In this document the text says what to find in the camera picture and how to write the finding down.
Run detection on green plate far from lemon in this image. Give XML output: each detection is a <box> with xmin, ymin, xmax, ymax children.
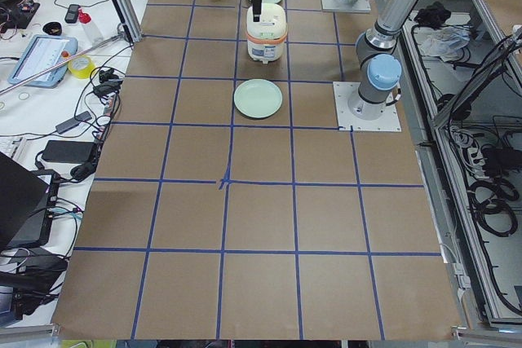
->
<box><xmin>233</xmin><ymin>79</ymin><xmax>283</xmax><ymax>119</ymax></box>

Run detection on red cap spray bottle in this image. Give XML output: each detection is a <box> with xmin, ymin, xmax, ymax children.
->
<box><xmin>78</xmin><ymin>8</ymin><xmax>104</xmax><ymax>45</ymax></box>

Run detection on black cloth bundle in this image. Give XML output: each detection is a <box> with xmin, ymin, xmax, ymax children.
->
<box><xmin>414</xmin><ymin>2</ymin><xmax>451</xmax><ymax>29</ymax></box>

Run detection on black handheld device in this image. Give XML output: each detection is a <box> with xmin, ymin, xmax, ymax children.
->
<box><xmin>64</xmin><ymin>4</ymin><xmax>81</xmax><ymax>24</ymax></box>

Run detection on yellow tape roll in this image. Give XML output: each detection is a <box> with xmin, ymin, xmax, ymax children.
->
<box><xmin>68</xmin><ymin>55</ymin><xmax>95</xmax><ymax>80</ymax></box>

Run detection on crumpled white cloth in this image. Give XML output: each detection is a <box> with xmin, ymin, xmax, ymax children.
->
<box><xmin>419</xmin><ymin>27</ymin><xmax>470</xmax><ymax>61</ymax></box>

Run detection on black small bowl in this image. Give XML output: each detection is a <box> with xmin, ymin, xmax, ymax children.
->
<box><xmin>42</xmin><ymin>21</ymin><xmax>63</xmax><ymax>36</ymax></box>

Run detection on black usb hub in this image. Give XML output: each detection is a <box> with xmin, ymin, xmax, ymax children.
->
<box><xmin>55</xmin><ymin>111</ymin><xmax>92</xmax><ymax>134</ymax></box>

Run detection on blue teach pendant near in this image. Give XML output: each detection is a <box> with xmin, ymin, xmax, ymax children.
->
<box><xmin>7</xmin><ymin>35</ymin><xmax>78</xmax><ymax>88</ymax></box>

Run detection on black power brick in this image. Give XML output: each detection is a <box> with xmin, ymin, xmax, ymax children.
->
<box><xmin>42</xmin><ymin>140</ymin><xmax>95</xmax><ymax>164</ymax></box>

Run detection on black laptop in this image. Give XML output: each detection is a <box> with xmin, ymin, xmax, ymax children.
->
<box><xmin>1</xmin><ymin>154</ymin><xmax>59</xmax><ymax>250</ymax></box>

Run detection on white rice cooker pink handle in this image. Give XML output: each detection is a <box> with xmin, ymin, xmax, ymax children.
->
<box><xmin>246</xmin><ymin>3</ymin><xmax>288</xmax><ymax>64</ymax></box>

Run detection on coiled black cables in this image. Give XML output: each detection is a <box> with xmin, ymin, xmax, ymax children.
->
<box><xmin>466</xmin><ymin>178</ymin><xmax>522</xmax><ymax>239</ymax></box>

